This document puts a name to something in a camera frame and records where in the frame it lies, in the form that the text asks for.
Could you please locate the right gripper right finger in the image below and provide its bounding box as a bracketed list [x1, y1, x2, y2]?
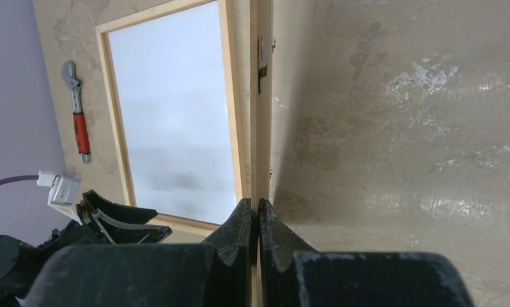
[258, 199, 474, 306]

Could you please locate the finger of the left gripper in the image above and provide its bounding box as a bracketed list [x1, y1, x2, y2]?
[82, 190, 158, 230]
[107, 224, 173, 245]

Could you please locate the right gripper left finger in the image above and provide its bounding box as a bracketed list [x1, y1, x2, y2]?
[25, 199, 252, 306]

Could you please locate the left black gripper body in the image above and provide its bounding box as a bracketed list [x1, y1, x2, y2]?
[0, 221, 103, 306]

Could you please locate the light wooden picture frame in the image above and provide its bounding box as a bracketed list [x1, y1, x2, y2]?
[96, 1, 249, 236]

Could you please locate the building photo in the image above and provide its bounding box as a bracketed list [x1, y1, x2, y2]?
[107, 1, 236, 224]

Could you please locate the brown hardboard backing board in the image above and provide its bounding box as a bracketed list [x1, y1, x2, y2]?
[249, 0, 274, 306]

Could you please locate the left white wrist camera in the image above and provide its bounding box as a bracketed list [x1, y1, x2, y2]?
[36, 170, 82, 225]

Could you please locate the red handled adjustable wrench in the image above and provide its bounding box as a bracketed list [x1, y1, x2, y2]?
[61, 60, 91, 164]

